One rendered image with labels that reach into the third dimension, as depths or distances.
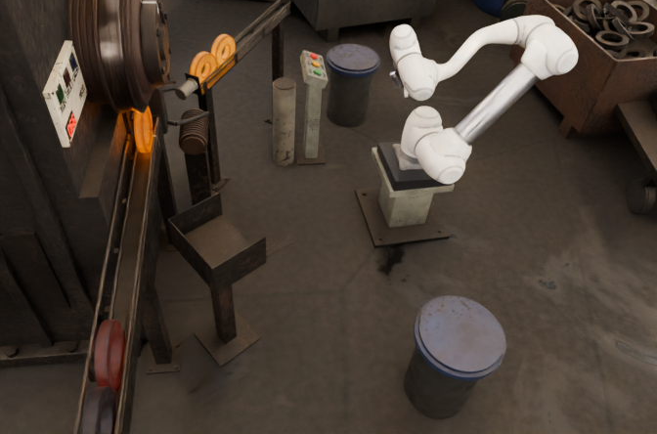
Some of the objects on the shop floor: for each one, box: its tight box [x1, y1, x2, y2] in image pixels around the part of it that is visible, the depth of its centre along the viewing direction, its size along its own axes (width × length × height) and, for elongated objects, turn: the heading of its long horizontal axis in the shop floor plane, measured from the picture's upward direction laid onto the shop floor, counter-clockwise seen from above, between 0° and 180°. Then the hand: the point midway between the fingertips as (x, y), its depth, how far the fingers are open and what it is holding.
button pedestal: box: [295, 50, 328, 165], centre depth 292 cm, size 16×24×62 cm, turn 3°
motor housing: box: [179, 108, 213, 206], centre depth 262 cm, size 13×22×54 cm, turn 3°
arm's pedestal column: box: [355, 182, 450, 248], centre depth 273 cm, size 40×40×31 cm
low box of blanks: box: [509, 0, 657, 139], centre depth 351 cm, size 93×73×66 cm
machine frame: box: [0, 0, 162, 369], centre depth 188 cm, size 73×108×176 cm
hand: (406, 90), depth 236 cm, fingers closed
